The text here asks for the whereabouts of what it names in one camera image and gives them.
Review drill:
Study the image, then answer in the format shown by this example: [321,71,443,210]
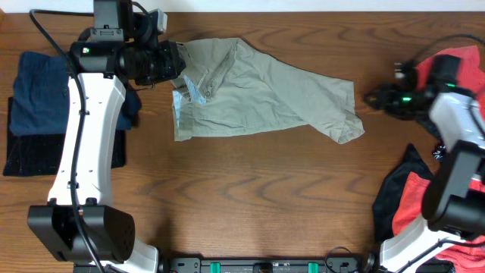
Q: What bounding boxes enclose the khaki shorts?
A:
[172,38,365,144]

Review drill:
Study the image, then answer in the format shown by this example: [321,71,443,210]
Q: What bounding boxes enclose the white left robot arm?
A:
[27,41,185,272]

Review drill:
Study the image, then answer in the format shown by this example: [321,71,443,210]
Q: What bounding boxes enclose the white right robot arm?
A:
[361,83,484,272]

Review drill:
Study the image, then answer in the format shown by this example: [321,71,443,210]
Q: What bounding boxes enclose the red cloth garment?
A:
[379,45,484,272]

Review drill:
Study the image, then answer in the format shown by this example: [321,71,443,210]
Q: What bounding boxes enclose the folded navy blue shorts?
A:
[8,51,142,137]

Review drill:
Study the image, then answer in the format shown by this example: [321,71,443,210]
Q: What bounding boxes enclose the folded black corduroy garment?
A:
[2,96,127,177]

